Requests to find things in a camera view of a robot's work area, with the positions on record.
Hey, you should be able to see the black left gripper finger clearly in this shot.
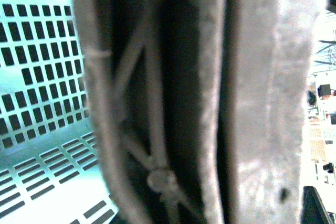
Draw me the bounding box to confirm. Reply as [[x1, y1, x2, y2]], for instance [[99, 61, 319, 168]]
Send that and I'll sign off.
[[225, 0, 327, 223]]

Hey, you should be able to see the brown basket handle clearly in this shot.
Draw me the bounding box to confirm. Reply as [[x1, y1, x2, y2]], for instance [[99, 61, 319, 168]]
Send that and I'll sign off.
[[73, 0, 225, 223]]

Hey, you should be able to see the teal plastic basket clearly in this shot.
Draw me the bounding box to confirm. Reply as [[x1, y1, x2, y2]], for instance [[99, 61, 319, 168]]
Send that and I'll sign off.
[[1, 0, 118, 223]]

